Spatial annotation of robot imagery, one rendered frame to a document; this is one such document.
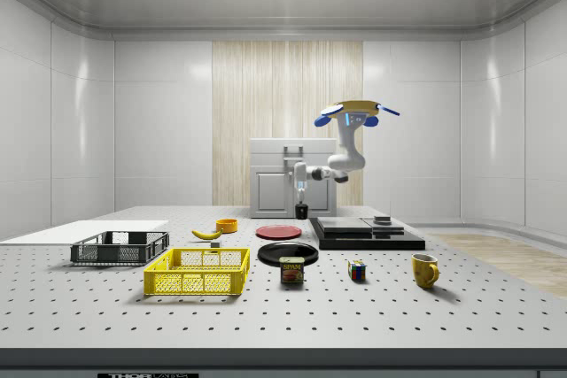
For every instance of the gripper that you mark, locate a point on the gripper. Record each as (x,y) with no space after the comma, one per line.
(301,195)

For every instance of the black mug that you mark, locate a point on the black mug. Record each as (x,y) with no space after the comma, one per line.
(301,212)

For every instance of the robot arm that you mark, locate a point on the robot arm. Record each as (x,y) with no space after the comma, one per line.
(347,143)

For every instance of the white cabinet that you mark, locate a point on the white cabinet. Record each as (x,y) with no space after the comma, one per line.
(270,174)

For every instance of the red plate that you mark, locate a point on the red plate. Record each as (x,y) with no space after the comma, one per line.
(278,232)

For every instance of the black plate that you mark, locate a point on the black plate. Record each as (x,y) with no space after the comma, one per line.
(274,252)

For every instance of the black stove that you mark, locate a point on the black stove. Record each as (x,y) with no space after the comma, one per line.
(354,241)

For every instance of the flat-sided can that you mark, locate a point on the flat-sided can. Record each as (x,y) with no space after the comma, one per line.
(292,272)

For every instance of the yellow bowl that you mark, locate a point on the yellow bowl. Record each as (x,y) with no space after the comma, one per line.
(226,227)

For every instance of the puzzle cube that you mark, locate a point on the puzzle cube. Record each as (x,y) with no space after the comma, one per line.
(357,271)

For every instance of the banana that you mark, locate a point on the banana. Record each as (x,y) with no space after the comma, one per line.
(207,235)

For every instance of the yellow basket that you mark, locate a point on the yellow basket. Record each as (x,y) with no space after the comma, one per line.
(195,283)

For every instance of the yellow mug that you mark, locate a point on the yellow mug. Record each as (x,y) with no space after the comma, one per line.
(423,272)

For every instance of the dark grey basket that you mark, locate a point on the dark grey basket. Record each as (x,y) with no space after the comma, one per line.
(111,254)

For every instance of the white board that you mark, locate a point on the white board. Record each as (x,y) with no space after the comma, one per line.
(84,231)

